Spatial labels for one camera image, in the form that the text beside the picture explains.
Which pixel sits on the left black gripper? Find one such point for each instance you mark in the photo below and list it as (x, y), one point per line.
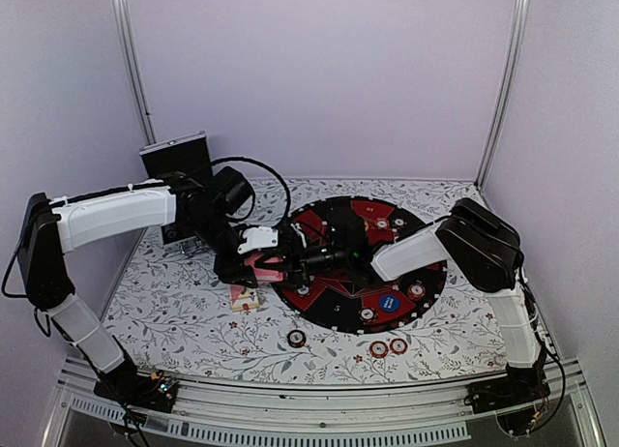
(232, 272)

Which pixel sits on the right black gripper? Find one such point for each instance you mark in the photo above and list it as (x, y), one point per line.
(292, 251)

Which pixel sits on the pink playing card deck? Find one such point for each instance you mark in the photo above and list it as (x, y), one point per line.
(265, 268)

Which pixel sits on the dark chip sector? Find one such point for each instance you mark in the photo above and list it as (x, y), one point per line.
(367, 315)
(398, 222)
(303, 291)

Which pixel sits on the dark brown chip stack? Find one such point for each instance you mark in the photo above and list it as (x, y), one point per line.
(296, 338)

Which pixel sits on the dark chip bottom sector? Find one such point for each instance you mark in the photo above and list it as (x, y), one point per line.
(367, 315)

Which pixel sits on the blue small blind button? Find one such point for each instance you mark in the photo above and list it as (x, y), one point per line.
(389, 303)

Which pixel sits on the dark chip top sector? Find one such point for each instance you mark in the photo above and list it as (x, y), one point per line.
(398, 222)

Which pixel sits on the orange chip stack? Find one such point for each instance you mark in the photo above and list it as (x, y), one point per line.
(378, 349)

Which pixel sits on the orange chip sector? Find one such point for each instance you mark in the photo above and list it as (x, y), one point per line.
(415, 292)

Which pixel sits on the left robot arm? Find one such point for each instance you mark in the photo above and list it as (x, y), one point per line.
(53, 229)

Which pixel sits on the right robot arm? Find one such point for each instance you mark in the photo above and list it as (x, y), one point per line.
(487, 252)

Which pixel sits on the wooden card holder block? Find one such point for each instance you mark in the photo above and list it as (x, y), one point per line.
(244, 300)

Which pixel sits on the round red black poker mat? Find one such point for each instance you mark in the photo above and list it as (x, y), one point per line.
(335, 301)

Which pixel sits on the floral table cloth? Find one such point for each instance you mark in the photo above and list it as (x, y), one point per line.
(171, 312)

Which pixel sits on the aluminium poker chip case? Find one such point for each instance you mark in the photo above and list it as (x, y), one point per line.
(188, 154)

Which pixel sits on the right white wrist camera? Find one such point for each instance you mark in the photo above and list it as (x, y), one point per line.
(300, 234)

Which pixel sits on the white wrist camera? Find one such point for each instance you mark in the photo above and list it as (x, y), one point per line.
(300, 234)
(258, 238)

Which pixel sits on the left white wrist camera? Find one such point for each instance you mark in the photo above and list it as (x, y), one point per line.
(258, 238)

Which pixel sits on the front aluminium rail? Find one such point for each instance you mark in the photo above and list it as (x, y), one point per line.
(219, 412)

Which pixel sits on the left aluminium frame post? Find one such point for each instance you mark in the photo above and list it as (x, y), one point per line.
(124, 27)

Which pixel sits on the aluminium frame post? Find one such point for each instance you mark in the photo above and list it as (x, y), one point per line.
(517, 32)
(124, 27)

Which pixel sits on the right aluminium frame post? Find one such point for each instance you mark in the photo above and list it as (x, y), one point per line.
(517, 32)

